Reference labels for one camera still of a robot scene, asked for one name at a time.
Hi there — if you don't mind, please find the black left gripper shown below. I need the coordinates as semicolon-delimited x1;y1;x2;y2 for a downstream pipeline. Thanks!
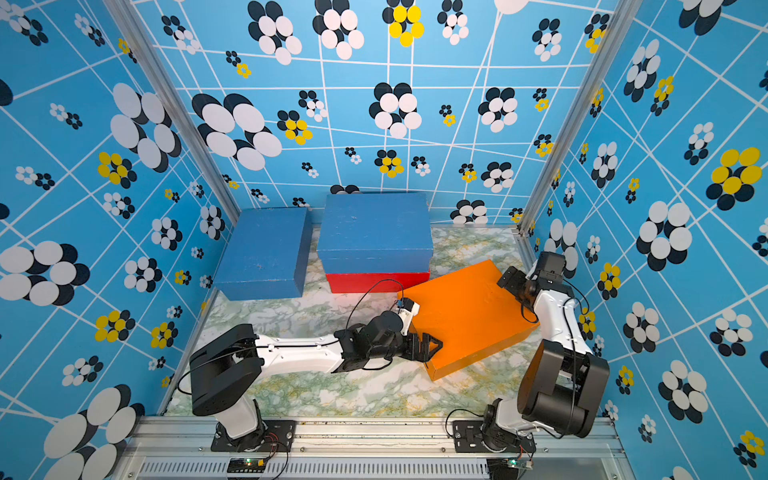
371;329;448;361

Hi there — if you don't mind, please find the blue shoebox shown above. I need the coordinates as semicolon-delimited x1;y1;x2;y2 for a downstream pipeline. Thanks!
214;208;312;301
317;193;433;274

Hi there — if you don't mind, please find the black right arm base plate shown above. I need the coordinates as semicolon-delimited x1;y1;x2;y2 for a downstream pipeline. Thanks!
451;420;537;455

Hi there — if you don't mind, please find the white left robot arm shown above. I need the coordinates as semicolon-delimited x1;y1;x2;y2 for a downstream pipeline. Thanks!
188;300;443;442

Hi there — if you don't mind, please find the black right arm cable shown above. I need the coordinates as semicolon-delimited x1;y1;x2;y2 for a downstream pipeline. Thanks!
518;278;592;421

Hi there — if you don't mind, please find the aluminium corner post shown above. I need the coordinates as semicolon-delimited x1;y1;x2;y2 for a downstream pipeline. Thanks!
519;0;642;238
104;1;241;225

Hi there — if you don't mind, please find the green circuit board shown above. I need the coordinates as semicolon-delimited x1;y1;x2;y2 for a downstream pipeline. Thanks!
486;458;532;480
227;458;268;477

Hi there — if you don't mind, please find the left green circuit board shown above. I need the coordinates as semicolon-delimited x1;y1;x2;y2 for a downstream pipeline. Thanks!
227;458;268;477

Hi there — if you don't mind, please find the left aluminium corner post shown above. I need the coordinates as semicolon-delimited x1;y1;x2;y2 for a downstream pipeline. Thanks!
104;1;241;225

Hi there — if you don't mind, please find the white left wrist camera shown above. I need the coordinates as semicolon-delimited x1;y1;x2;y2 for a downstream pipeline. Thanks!
397;298;420;335

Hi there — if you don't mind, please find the red shoebox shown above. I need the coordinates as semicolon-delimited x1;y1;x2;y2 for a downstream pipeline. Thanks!
326;272;430;294

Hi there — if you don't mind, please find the right aluminium corner post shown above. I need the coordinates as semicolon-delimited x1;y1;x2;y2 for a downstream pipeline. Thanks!
519;0;642;238

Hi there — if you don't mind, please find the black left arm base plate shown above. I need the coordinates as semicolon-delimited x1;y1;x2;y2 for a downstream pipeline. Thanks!
210;420;298;453

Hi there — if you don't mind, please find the right green circuit board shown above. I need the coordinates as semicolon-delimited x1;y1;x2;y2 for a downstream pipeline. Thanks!
486;458;532;480

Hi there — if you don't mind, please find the orange shoebox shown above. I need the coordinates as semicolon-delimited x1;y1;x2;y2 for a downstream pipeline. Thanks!
405;260;538;382

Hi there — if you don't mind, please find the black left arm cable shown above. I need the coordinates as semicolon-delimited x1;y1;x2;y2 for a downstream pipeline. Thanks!
176;278;406;397

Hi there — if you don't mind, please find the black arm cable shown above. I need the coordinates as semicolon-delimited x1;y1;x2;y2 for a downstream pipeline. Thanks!
518;278;592;421
176;278;406;397

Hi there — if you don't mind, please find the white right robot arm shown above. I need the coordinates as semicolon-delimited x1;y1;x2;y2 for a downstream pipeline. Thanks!
481;252;610;453

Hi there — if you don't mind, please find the aluminium front rail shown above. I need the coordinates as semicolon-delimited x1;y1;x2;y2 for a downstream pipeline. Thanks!
113;417;634;479

